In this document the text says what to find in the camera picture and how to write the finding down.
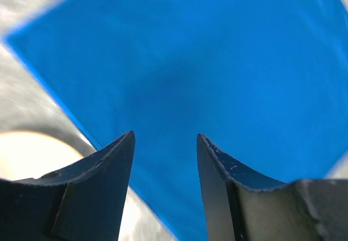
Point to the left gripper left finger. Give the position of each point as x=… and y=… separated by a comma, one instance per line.
x=82, y=201

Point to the blue cloth napkin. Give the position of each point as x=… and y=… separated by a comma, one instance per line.
x=265, y=79

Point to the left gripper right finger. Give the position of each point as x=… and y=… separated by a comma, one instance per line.
x=243, y=204

